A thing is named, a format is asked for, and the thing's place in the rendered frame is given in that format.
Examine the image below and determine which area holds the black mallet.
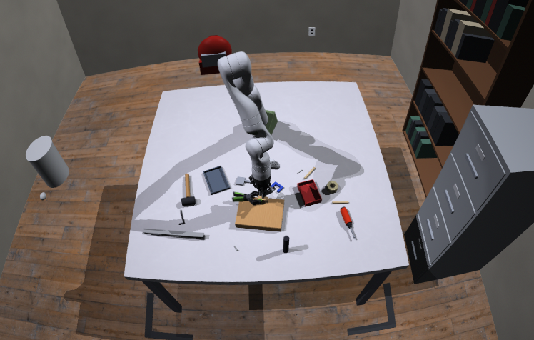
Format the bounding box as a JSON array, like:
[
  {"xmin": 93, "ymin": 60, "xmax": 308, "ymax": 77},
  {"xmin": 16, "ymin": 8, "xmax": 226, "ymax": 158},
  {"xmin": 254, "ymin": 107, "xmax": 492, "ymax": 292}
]
[{"xmin": 181, "ymin": 174, "xmax": 196, "ymax": 206}]

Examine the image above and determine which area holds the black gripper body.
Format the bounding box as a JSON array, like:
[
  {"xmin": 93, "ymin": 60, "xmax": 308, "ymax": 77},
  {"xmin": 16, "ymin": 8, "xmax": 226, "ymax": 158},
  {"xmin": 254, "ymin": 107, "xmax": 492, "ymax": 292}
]
[{"xmin": 252, "ymin": 175, "xmax": 271, "ymax": 189}]

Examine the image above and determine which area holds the brown wooden bench board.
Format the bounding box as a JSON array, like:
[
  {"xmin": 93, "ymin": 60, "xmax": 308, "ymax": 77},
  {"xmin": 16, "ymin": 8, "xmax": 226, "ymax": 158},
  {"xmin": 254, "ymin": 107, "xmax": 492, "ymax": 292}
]
[{"xmin": 235, "ymin": 199, "xmax": 284, "ymax": 231}]

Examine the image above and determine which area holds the grey flat bar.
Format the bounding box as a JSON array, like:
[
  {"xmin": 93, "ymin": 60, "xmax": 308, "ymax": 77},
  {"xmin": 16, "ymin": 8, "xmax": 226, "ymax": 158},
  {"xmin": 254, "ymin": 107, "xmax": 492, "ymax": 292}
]
[{"xmin": 143, "ymin": 229, "xmax": 205, "ymax": 240}]

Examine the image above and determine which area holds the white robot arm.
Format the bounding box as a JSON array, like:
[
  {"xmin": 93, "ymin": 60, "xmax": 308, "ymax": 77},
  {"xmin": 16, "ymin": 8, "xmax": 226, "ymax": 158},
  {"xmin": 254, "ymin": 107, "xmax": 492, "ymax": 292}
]
[{"xmin": 218, "ymin": 51, "xmax": 280, "ymax": 181}]

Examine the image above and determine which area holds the red-handled screwdriver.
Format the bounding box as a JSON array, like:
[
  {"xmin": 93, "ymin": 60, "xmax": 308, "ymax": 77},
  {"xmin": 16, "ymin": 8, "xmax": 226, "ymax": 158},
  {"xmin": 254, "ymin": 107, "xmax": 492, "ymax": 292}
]
[{"xmin": 340, "ymin": 206, "xmax": 356, "ymax": 239}]

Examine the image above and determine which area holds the black cylinder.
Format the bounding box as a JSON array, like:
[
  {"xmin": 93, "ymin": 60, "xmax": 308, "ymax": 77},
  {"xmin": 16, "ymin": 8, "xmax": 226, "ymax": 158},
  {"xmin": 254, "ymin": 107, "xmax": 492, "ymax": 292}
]
[{"xmin": 283, "ymin": 236, "xmax": 289, "ymax": 253}]

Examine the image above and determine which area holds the red open tray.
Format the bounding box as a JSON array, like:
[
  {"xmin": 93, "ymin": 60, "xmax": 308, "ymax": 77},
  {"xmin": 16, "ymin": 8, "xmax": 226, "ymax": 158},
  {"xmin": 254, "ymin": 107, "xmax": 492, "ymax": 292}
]
[{"xmin": 297, "ymin": 179, "xmax": 322, "ymax": 206}]

